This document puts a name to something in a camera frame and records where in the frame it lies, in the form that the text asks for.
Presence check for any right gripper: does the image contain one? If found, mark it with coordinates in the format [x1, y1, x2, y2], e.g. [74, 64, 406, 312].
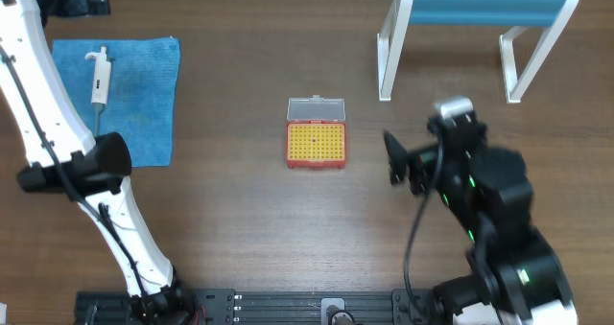
[383, 129, 443, 197]

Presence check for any white pipette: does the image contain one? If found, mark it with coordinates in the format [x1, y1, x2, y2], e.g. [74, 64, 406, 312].
[84, 45, 114, 138]

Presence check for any red and yellow tip box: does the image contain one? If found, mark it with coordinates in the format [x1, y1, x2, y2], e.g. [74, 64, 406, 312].
[286, 94, 347, 171]

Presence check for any white and blue stand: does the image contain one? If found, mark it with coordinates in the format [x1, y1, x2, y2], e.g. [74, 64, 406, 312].
[376, 0, 582, 104]

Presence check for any blue cloth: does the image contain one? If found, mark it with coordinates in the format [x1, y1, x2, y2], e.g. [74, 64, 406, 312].
[51, 36, 182, 168]

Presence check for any black cable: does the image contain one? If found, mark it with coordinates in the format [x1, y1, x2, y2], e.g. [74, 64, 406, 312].
[0, 44, 151, 301]
[402, 132, 447, 317]

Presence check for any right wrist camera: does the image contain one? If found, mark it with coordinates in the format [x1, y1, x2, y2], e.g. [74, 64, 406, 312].
[433, 96, 475, 121]

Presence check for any mounting rail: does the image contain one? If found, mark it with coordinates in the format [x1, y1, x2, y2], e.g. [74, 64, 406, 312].
[74, 289, 436, 325]

